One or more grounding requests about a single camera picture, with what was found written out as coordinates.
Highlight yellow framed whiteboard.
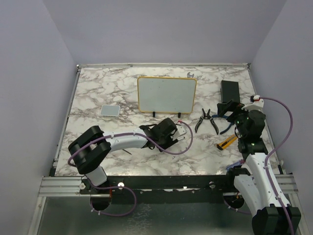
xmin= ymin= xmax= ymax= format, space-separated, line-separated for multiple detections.
xmin=137 ymin=76 xmax=197 ymax=114

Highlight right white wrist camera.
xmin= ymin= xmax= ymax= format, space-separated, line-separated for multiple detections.
xmin=242 ymin=95 xmax=264 ymax=111

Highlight yellow black utility knife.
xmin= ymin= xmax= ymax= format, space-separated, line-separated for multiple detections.
xmin=216 ymin=134 xmax=238 ymax=150

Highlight aluminium table frame rail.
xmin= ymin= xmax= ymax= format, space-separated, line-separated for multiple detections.
xmin=38 ymin=63 xmax=300 ymax=196

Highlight small white grey eraser pad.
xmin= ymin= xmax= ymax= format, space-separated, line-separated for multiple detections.
xmin=100 ymin=105 xmax=120 ymax=117

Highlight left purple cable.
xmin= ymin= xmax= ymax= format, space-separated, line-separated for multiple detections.
xmin=67 ymin=121 xmax=194 ymax=217

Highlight black handled pliers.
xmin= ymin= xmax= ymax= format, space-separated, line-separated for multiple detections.
xmin=194 ymin=108 xmax=219 ymax=135

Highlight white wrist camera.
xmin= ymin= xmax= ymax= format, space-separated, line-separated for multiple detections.
xmin=172 ymin=123 xmax=187 ymax=140
xmin=242 ymin=95 xmax=264 ymax=111

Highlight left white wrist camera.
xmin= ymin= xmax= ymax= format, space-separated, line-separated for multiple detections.
xmin=172 ymin=123 xmax=187 ymax=140

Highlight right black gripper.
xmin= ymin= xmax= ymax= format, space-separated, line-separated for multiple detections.
xmin=218 ymin=99 xmax=258 ymax=137

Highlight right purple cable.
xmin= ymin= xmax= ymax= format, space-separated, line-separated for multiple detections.
xmin=224 ymin=96 xmax=295 ymax=235

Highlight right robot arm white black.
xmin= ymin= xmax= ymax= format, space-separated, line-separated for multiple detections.
xmin=217 ymin=95 xmax=301 ymax=235

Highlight silver wrench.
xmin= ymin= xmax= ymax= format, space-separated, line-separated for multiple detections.
xmin=187 ymin=72 xmax=194 ymax=78

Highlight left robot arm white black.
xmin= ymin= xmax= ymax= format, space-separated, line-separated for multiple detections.
xmin=68 ymin=118 xmax=186 ymax=193

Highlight blue red marker pen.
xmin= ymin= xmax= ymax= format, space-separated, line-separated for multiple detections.
xmin=226 ymin=160 xmax=245 ymax=171

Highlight blue handled pliers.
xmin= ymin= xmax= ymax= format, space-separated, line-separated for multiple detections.
xmin=211 ymin=114 xmax=236 ymax=135

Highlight purple cable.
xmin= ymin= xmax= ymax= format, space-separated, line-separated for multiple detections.
xmin=224 ymin=96 xmax=295 ymax=235
xmin=67 ymin=121 xmax=194 ymax=217

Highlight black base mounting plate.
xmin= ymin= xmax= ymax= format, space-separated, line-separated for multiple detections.
xmin=80 ymin=175 xmax=240 ymax=204

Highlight black rectangular box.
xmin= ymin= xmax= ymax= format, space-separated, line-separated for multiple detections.
xmin=221 ymin=80 xmax=240 ymax=103

